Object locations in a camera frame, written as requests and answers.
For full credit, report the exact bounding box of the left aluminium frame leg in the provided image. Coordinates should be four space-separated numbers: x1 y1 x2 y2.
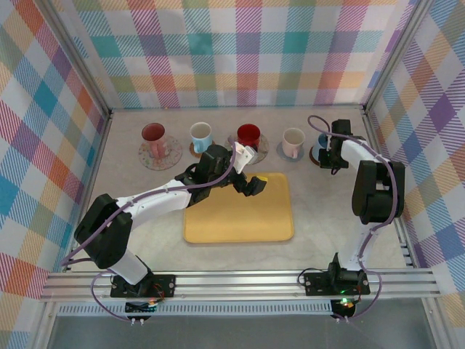
33 300 61 349

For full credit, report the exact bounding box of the right aluminium corner post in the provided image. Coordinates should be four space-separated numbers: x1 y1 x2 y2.
362 0 436 112

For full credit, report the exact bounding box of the left aluminium corner post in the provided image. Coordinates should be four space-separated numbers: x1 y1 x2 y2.
39 0 112 116

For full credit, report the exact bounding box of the large pink floral coaster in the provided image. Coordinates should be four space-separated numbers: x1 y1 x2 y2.
137 135 183 171

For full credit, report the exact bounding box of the right aluminium frame leg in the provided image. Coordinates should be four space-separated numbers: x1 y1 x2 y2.
421 298 451 349

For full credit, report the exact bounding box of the aluminium mounting rail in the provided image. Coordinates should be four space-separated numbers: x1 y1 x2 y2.
39 270 443 303

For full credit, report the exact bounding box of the right aluminium side bar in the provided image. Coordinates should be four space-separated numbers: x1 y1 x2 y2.
362 108 419 269

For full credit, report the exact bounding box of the small light brown coaster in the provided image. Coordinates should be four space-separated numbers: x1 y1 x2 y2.
187 140 217 158

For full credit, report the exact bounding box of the aluminium side bar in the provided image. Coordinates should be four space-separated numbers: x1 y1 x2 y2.
62 111 113 273
362 108 419 269

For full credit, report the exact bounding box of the aluminium corner post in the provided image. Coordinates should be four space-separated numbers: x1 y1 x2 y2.
362 0 436 112
39 0 112 116

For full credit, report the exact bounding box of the pale pink mug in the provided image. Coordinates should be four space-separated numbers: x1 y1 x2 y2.
282 127 306 159

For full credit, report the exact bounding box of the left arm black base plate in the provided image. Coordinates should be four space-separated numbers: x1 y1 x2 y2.
110 274 177 300

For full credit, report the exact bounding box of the small grey coaster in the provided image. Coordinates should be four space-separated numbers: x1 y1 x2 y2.
275 140 305 164

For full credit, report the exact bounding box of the light blue white-lined mug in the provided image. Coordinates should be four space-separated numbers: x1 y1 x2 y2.
189 121 214 153

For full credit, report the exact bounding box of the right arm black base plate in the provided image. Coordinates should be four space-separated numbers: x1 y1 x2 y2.
303 271 371 297

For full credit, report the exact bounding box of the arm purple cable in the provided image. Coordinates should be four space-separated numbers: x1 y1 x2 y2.
307 115 399 324
60 151 240 323

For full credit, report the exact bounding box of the red mug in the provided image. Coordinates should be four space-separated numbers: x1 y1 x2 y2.
236 123 262 153

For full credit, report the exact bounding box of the aluminium frame leg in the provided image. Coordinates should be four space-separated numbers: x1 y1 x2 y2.
33 300 61 349
421 298 451 349

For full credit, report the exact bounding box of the small dark brown coaster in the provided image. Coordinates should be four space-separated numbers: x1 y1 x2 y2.
309 145 323 169

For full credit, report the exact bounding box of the aluminium rear frame bar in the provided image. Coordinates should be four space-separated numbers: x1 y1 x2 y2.
110 104 366 111

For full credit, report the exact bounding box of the large green floral coaster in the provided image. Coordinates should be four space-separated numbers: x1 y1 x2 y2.
224 129 270 167

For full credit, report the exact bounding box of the slotted grey cable duct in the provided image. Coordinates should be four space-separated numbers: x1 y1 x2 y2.
57 302 334 316

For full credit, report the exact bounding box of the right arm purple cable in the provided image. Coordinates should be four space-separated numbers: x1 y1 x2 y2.
307 115 399 324

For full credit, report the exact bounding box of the left aluminium side bar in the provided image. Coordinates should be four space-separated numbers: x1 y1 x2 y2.
62 111 113 273

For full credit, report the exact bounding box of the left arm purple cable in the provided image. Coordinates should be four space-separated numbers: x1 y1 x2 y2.
60 151 240 323

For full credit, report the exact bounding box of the yellow tray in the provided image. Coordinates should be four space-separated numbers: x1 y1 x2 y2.
182 172 294 244

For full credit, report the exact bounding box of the pink floral mug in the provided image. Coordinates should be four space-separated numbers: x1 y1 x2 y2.
140 122 169 160

